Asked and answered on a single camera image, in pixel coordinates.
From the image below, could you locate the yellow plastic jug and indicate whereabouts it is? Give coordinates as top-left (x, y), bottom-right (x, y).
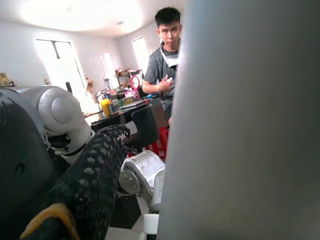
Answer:
top-left (99, 98), bottom-right (113, 118)

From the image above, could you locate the dark desk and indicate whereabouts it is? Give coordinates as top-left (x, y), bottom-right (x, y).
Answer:
top-left (83, 96), bottom-right (162, 141)

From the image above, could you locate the man in grey shirt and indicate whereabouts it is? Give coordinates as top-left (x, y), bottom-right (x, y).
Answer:
top-left (142, 6), bottom-right (187, 130)

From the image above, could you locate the red plastic stool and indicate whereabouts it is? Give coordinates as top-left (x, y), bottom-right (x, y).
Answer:
top-left (147, 126), bottom-right (171, 162)

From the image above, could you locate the pink round fan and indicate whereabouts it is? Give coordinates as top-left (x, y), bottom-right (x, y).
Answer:
top-left (129, 74), bottom-right (141, 91)

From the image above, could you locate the yellow rubber band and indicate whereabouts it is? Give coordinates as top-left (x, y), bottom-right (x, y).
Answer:
top-left (19, 202), bottom-right (78, 240)

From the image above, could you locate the white plastic table leg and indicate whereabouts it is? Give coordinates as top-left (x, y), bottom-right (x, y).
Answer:
top-left (157, 0), bottom-right (320, 240)

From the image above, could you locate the black office chair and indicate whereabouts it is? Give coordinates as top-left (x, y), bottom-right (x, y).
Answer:
top-left (130, 103), bottom-right (161, 152)

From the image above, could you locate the bright glass door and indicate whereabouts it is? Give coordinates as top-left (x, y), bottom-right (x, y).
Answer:
top-left (35, 38), bottom-right (87, 101)

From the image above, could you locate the bright window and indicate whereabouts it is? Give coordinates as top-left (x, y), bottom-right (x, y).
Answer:
top-left (131, 36), bottom-right (151, 73)

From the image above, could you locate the dark grey robot torso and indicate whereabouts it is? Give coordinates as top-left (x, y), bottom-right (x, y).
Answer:
top-left (0, 86), bottom-right (61, 227)

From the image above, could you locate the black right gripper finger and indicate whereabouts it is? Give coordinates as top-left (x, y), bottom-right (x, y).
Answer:
top-left (19, 124), bottom-right (131, 240)

